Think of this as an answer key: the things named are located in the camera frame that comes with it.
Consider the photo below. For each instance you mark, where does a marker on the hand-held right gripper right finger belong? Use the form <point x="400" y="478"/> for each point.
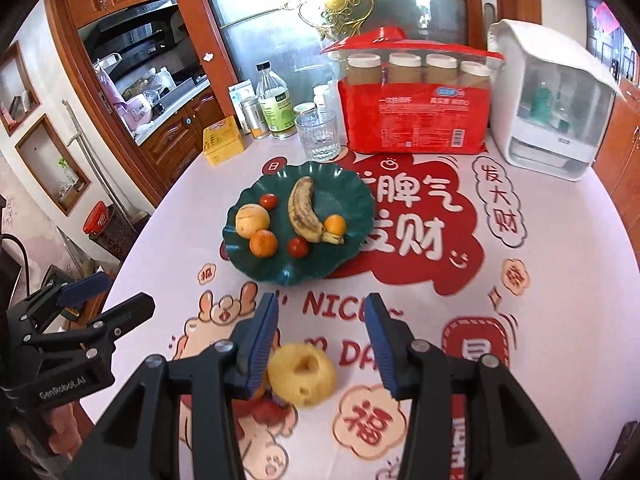
<point x="382" y="345"/>

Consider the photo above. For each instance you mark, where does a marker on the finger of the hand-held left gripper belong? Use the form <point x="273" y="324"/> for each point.
<point x="82" y="287"/>
<point x="125" y="317"/>

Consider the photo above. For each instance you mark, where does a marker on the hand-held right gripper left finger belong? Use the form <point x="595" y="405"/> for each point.
<point x="257" y="345"/>

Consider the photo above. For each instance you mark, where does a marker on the yellow apple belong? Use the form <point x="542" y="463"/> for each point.
<point x="305" y="375"/>

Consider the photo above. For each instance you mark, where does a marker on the red apple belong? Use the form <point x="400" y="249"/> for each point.
<point x="270" y="412"/>

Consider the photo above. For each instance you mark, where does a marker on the orange mandarin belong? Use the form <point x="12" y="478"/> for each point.
<point x="335" y="224"/>
<point x="263" y="243"/>

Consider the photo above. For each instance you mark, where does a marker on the red cherry tomato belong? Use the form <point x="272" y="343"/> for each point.
<point x="298" y="247"/>
<point x="270" y="202"/>

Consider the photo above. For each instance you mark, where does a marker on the pale yellow orange fruit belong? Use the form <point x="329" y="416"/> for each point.
<point x="252" y="220"/>

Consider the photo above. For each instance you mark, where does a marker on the spotted yellow banana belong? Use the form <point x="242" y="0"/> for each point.
<point x="300" y="210"/>

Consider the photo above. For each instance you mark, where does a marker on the dark green scalloped plate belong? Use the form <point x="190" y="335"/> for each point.
<point x="345" y="205"/>

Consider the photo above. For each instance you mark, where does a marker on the person's left hand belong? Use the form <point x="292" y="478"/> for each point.
<point x="65" y="425"/>

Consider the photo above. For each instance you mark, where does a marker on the red lid bin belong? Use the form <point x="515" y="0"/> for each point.
<point x="100" y="220"/>

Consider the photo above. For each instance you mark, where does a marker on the metal pole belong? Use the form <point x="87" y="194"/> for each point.
<point x="95" y="175"/>

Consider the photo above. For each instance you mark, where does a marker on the wooden lower kitchen cabinets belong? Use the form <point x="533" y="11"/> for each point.
<point x="175" y="135"/>

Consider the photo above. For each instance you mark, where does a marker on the pink rice cooker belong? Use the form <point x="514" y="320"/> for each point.
<point x="137" y="110"/>

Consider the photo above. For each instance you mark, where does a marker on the yellow box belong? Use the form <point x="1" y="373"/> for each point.
<point x="225" y="141"/>

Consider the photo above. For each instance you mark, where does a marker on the clear ribbed glass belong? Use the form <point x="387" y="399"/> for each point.
<point x="317" y="137"/>

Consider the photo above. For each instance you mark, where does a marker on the silver can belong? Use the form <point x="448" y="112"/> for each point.
<point x="251" y="117"/>

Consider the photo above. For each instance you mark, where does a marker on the red paper cup package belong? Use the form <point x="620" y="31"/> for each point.
<point x="415" y="115"/>

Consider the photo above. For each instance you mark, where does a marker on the green-label plastic bottle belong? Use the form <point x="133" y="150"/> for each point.
<point x="275" y="110"/>

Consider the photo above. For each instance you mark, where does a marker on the small lidded jar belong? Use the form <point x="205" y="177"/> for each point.
<point x="303" y="108"/>

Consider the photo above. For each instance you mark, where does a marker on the white carton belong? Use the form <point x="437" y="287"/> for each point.
<point x="239" y="91"/>

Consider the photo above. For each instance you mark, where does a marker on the small white bottle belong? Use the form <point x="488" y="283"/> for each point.
<point x="321" y="97"/>

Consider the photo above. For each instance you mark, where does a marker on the black range hood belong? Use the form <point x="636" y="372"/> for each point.
<point x="130" y="25"/>

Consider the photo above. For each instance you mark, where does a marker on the white countertop appliance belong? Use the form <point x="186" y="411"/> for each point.
<point x="550" y="110"/>

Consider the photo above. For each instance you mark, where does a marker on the wooden sideboard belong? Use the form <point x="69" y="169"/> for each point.
<point x="622" y="160"/>

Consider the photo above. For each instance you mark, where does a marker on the frosted glass door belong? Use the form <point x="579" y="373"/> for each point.
<point x="250" y="10"/>

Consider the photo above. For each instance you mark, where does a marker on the wooden wall niche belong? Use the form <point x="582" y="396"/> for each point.
<point x="17" y="90"/>
<point x="50" y="165"/>

